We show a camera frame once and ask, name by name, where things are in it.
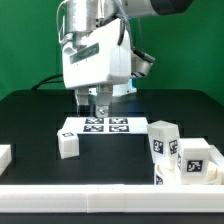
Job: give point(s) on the white round stool seat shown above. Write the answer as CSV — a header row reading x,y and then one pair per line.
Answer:
x,y
165,176

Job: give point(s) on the white marker sheet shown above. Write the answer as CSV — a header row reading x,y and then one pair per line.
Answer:
x,y
110,125

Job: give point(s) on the white left fence bar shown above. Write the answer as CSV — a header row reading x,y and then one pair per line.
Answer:
x,y
5,157

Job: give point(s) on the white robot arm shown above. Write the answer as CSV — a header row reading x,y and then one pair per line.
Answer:
x,y
82,17

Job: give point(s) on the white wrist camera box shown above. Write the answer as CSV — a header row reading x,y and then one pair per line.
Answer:
x,y
141,64

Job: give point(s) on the white front fence bar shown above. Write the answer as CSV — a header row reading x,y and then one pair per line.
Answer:
x,y
110,198

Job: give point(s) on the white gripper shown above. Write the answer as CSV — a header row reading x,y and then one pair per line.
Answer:
x,y
101,61

